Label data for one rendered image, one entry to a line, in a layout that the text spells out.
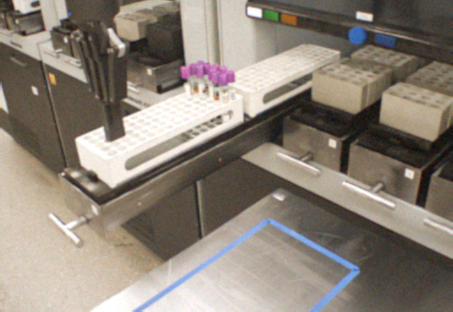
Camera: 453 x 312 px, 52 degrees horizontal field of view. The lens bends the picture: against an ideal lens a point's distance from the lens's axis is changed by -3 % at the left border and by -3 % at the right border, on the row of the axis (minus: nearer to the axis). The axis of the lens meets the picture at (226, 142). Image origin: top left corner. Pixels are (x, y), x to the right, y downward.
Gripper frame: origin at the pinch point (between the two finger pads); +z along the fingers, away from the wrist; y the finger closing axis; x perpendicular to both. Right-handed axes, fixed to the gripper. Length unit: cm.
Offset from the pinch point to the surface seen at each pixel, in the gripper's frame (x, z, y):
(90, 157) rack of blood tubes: 5.0, 5.0, 0.2
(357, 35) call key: -36.9, -8.1, -20.5
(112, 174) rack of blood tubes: 4.3, 6.3, -4.9
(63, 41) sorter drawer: -32, 12, 83
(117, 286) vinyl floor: -18, 90, 53
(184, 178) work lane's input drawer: -7.7, 12.2, -6.8
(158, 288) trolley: 12.8, 8.0, -27.2
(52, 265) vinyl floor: -6, 90, 80
